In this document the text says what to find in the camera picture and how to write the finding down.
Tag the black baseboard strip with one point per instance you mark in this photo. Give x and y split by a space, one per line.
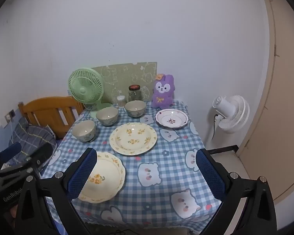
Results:
220 149

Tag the wall socket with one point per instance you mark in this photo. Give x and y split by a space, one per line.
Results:
10 116

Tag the white standing fan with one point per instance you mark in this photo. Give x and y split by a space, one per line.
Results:
232 112

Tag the round yellow floral plate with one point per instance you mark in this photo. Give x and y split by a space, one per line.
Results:
133 139

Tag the clear cotton swab container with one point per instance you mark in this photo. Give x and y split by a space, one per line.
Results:
121 101

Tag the scalloped yellow floral plate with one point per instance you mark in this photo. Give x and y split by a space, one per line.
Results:
107 173

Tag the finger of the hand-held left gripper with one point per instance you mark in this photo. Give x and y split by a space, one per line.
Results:
9 151
43 153

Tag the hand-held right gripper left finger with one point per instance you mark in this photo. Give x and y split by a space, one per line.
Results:
83 173

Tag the glass jar with red lid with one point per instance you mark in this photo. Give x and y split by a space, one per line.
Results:
134 95

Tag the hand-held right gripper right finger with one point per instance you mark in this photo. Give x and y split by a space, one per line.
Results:
210 173

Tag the white plate with red pattern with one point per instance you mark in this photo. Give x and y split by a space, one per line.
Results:
171 118

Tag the green cartoon print board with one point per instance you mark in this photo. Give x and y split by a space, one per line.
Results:
122 76

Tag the green desk fan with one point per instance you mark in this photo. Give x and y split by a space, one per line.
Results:
85 88

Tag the blue checkered printed tablecloth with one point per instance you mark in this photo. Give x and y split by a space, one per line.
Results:
166 171

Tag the purple plush bunny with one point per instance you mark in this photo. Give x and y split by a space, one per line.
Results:
161 95

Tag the grey plaid pillow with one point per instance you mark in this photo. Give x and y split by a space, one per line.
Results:
31 137

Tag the wooden chair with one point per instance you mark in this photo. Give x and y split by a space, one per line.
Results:
46 110

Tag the beige door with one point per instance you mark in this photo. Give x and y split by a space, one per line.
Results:
289 102

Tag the floral ceramic bowl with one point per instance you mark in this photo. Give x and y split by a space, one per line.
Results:
107 117
84 131
135 109

